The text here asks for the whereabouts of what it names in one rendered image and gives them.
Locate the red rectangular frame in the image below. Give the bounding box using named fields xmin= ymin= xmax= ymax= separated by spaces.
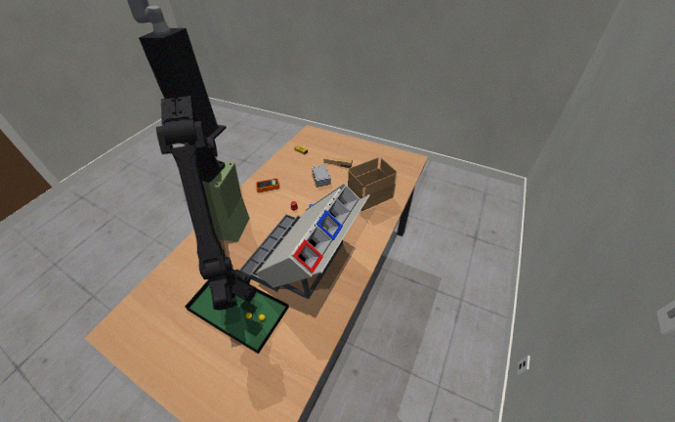
xmin=293 ymin=240 xmax=323 ymax=273

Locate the blue square band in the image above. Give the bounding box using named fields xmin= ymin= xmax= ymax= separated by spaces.
xmin=316 ymin=210 xmax=343 ymax=240

